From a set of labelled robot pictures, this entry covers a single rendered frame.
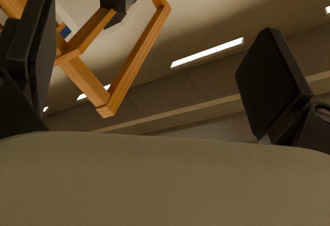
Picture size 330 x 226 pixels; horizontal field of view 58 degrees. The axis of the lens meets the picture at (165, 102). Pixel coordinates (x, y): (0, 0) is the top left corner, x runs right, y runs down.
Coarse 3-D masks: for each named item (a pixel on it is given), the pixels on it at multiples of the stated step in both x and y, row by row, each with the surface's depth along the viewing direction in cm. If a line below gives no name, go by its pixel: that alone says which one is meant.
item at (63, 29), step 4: (0, 0) 509; (0, 4) 508; (4, 8) 512; (4, 12) 517; (8, 12) 517; (8, 16) 521; (12, 16) 521; (0, 24) 546; (56, 24) 656; (60, 24) 607; (64, 24) 612; (0, 28) 546; (56, 28) 592; (60, 28) 600; (64, 28) 619; (68, 28) 627; (60, 32) 609; (64, 32) 617; (68, 32) 625; (64, 36) 615
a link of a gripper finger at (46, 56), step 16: (32, 0) 10; (48, 0) 10; (32, 16) 9; (48, 16) 10; (0, 32) 10; (16, 32) 9; (32, 32) 9; (48, 32) 10; (0, 48) 9; (16, 48) 8; (32, 48) 9; (48, 48) 10; (0, 64) 9; (16, 64) 8; (32, 64) 8; (48, 64) 11; (16, 80) 9; (32, 80) 9; (48, 80) 11; (32, 96) 9
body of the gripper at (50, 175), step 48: (0, 144) 6; (48, 144) 6; (96, 144) 6; (144, 144) 7; (192, 144) 7; (240, 144) 8; (0, 192) 5; (48, 192) 6; (96, 192) 6; (144, 192) 6; (192, 192) 6; (240, 192) 6; (288, 192) 7
